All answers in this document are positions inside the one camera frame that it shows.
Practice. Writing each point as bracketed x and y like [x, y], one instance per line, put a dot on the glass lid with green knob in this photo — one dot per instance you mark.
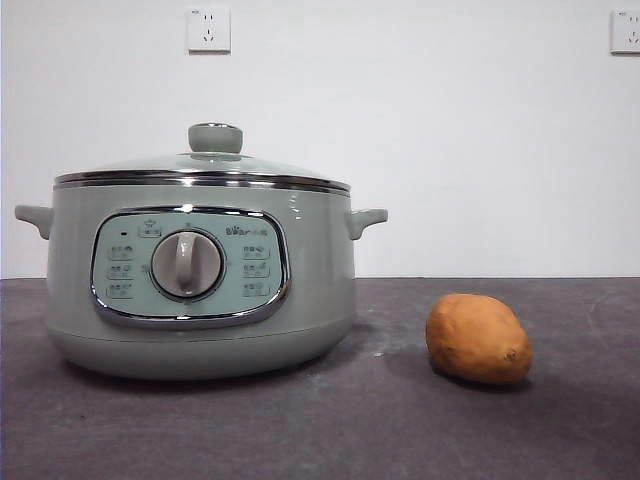
[215, 139]

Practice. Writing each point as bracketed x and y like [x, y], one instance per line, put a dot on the brown potato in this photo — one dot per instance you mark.
[477, 339]

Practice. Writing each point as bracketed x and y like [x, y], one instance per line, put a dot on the pale green electric pot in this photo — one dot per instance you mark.
[320, 280]

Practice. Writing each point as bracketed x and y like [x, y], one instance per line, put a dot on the white wall socket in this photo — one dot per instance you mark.
[626, 32]
[209, 30]

